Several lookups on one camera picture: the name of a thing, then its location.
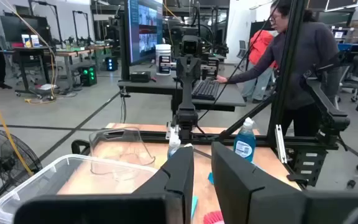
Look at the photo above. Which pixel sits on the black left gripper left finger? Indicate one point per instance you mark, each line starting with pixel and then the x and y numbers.
pixel 166 199

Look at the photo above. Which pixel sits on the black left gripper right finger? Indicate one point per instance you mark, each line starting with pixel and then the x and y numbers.
pixel 244 199

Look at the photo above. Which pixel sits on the light blue sponge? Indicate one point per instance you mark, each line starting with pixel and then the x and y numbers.
pixel 194 207

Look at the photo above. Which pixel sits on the red suction cup dish brush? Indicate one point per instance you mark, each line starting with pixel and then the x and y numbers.
pixel 213 218

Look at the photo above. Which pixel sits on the blue dish soap bottle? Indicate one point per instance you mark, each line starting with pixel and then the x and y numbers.
pixel 173 152
pixel 244 146

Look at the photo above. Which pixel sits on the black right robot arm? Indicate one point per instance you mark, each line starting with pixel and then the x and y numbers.
pixel 186 121

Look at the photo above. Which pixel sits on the black labelled device box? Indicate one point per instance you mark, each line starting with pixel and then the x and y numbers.
pixel 211 67

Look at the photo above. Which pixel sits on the black keyboard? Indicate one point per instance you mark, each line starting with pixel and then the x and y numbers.
pixel 205 90

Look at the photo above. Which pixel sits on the white wipes canister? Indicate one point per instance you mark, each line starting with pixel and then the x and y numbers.
pixel 163 51

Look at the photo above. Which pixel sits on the black computer desk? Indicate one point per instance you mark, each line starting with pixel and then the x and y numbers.
pixel 154 87

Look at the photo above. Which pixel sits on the small black box device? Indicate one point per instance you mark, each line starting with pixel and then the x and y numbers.
pixel 140 76

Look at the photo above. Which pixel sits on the large display screen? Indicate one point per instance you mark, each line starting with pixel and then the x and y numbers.
pixel 145 25

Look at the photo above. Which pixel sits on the computer tower blue lights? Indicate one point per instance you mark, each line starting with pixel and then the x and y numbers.
pixel 111 63

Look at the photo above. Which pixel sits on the computer tower green lights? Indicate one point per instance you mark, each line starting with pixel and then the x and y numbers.
pixel 88 76

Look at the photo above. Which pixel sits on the wooden background workbench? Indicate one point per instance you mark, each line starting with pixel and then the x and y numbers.
pixel 70 52

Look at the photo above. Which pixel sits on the black diagonal support beam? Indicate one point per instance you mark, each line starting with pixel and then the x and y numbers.
pixel 331 115

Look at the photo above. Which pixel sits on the clear deep plastic bin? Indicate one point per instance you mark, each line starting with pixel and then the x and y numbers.
pixel 42 174

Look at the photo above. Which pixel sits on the white product box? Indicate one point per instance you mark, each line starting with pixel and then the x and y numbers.
pixel 34 40
pixel 25 40

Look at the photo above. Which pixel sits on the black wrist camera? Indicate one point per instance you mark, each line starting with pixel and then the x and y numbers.
pixel 190 46

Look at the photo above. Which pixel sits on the silver metal frame bracket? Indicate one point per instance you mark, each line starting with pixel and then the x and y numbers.
pixel 280 143
pixel 171 130

